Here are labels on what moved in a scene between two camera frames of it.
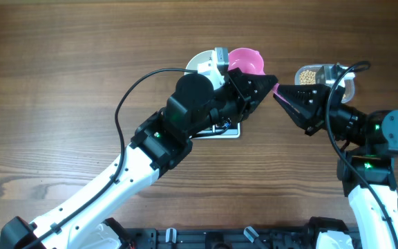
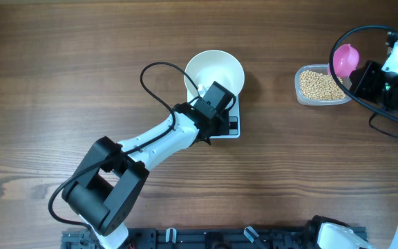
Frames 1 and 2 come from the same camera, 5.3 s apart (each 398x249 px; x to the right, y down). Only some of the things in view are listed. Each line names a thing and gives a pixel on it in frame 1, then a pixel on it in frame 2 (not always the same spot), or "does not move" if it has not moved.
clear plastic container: (306, 75) does not move
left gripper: (241, 84) → (224, 128)
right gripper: (313, 115) → (362, 78)
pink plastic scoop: (250, 61) → (345, 59)
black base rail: (221, 238) does not move
